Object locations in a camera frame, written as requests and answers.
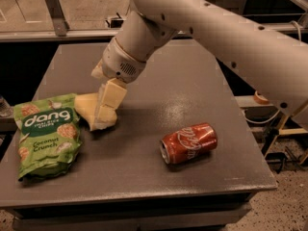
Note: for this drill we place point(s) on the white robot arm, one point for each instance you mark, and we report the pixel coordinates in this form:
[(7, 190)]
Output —
[(272, 63)]

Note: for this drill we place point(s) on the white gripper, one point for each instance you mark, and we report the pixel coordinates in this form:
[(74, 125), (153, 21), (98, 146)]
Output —
[(117, 64)]

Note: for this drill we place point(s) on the red coca-cola can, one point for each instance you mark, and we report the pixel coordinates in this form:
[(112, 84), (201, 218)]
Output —
[(188, 143)]

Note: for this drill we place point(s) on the green rice chip bag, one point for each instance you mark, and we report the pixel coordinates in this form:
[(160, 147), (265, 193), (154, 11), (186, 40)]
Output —
[(49, 136)]

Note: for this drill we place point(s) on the orange tape roll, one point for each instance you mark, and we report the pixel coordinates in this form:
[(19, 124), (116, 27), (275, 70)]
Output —
[(260, 99)]

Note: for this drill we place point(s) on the left metal rail bracket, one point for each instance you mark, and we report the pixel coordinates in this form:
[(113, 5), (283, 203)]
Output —
[(59, 22)]

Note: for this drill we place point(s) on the metal guard rail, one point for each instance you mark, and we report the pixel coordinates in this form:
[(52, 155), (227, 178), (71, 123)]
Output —
[(106, 34)]

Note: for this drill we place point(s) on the yellow sponge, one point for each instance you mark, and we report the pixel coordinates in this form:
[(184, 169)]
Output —
[(86, 108)]

